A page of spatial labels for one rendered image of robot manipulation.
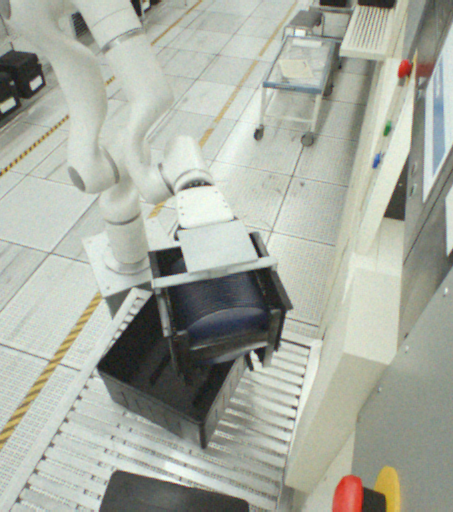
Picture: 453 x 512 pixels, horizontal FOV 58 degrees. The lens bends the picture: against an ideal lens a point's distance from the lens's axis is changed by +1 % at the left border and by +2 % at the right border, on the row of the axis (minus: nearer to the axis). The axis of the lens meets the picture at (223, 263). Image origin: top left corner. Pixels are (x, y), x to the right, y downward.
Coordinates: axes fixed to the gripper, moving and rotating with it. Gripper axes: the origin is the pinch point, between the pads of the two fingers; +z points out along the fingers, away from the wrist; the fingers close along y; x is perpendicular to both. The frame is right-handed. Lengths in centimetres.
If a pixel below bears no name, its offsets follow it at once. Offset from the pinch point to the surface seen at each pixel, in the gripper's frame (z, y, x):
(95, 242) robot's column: -58, 29, -49
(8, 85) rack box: -279, 87, -90
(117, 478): 21, 26, -39
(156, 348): -11, 14, -48
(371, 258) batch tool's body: -19, -52, -38
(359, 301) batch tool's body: 25.4, -10.1, 15.6
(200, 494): 28.3, 10.6, -38.5
